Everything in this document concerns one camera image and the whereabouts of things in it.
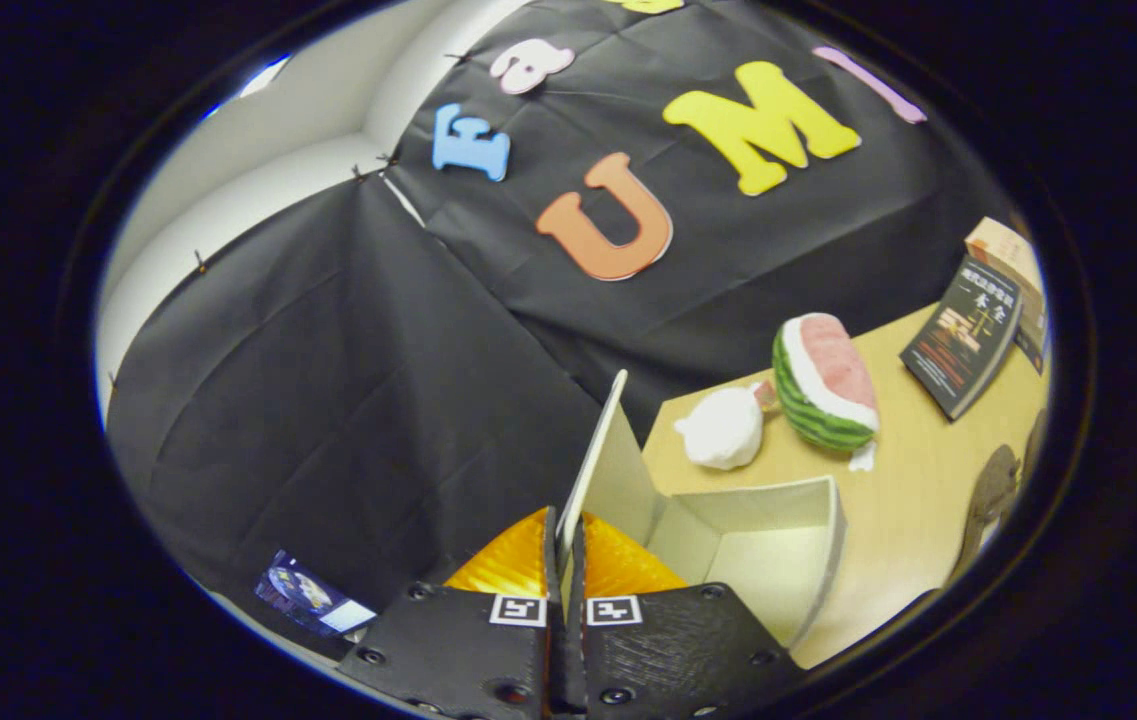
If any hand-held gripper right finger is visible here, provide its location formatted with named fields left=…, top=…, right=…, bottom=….
left=568, top=512, right=809, bottom=720

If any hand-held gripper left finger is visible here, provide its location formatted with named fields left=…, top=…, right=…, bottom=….
left=336, top=506, right=569, bottom=720

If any grey cardboard storage box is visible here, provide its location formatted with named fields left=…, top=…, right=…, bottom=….
left=555, top=370, right=847, bottom=651

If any brown fuzzy shoe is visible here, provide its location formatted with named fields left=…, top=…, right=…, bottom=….
left=948, top=445, right=1024, bottom=586
left=1023, top=410, right=1049, bottom=481

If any white plush toy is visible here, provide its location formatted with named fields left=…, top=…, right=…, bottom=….
left=673, top=385, right=767, bottom=471

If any watermelon slice plush toy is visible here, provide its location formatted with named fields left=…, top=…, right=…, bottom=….
left=771, top=312, right=881, bottom=471

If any black cover book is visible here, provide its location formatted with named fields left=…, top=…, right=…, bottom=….
left=899, top=255, right=1024, bottom=421

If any blue cover book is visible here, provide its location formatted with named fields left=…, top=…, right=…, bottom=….
left=1013, top=290, right=1049, bottom=376

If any beige cover book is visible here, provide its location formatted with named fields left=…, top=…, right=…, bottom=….
left=964, top=216, right=1044, bottom=301

